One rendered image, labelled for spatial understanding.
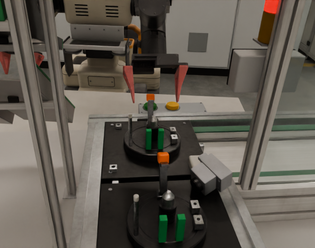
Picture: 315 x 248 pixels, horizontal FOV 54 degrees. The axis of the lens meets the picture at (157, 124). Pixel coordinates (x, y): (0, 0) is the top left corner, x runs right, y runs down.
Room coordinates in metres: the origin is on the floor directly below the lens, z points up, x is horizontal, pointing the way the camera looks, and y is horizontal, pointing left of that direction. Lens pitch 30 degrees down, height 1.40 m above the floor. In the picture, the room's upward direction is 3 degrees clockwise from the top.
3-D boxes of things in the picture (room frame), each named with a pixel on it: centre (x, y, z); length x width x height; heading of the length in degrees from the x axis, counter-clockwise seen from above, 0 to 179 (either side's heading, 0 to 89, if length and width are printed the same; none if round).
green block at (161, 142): (0.59, -0.01, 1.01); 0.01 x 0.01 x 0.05; 8
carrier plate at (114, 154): (0.63, 0.01, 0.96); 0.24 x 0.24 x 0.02; 8
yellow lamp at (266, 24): (0.54, -0.19, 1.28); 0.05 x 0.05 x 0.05
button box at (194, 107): (0.85, -0.05, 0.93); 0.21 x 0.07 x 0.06; 98
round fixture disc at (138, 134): (0.63, 0.01, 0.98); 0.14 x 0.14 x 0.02
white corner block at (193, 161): (0.55, -0.10, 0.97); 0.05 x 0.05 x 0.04; 8
